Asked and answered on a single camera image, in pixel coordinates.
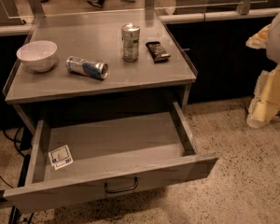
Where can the open grey top drawer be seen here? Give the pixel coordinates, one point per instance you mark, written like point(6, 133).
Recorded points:
point(157, 148)

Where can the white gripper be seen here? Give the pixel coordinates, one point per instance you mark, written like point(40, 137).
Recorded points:
point(278, 41)

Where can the upright silver green can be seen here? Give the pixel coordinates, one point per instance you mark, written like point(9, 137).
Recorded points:
point(130, 34)

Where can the grey cabinet with top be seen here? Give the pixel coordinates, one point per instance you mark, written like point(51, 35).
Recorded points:
point(96, 36)

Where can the dark chocolate bar wrapper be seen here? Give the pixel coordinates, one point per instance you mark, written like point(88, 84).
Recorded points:
point(158, 53)

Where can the lying blue silver can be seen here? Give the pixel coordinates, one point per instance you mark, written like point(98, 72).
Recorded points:
point(86, 68)

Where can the black drawer handle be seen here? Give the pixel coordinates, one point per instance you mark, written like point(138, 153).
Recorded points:
point(122, 186)

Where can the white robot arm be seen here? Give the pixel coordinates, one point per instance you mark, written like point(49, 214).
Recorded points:
point(267, 38)

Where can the white tag sticker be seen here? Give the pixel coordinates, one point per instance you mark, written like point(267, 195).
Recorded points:
point(60, 157)

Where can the white horizontal rail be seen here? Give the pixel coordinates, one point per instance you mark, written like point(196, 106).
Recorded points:
point(219, 16)

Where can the white ceramic bowl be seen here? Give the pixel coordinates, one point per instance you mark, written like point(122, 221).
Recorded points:
point(39, 55)

